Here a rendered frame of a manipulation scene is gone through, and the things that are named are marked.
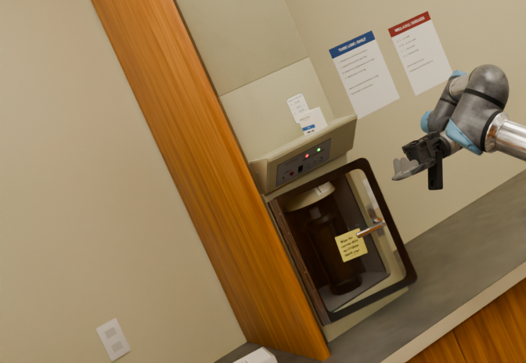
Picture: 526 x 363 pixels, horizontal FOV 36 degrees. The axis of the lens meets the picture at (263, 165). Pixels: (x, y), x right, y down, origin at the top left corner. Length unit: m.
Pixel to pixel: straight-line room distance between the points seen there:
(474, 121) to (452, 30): 1.15
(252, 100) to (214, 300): 0.73
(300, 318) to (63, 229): 0.77
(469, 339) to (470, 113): 0.62
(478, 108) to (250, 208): 0.66
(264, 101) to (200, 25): 0.28
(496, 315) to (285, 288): 0.60
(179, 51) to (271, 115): 0.34
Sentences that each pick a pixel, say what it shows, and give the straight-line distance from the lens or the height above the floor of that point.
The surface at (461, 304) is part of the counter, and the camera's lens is 2.27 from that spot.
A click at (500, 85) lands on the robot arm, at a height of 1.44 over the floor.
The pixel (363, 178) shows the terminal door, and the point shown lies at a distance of 2.31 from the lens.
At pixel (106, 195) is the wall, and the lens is 2.55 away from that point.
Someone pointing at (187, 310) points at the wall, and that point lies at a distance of 2.64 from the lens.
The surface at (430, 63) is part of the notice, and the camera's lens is 3.20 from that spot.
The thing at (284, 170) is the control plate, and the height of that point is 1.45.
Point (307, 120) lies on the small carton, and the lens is 2.27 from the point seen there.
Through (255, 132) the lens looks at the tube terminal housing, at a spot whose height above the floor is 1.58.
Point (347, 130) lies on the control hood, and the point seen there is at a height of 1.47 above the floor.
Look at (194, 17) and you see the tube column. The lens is 2.26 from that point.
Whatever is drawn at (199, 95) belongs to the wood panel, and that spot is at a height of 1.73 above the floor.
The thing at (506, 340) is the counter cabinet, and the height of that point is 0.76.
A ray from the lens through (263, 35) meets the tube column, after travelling 2.34.
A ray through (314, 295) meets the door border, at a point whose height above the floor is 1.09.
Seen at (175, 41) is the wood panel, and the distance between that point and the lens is 2.15.
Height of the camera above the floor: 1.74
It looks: 6 degrees down
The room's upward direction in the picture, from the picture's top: 24 degrees counter-clockwise
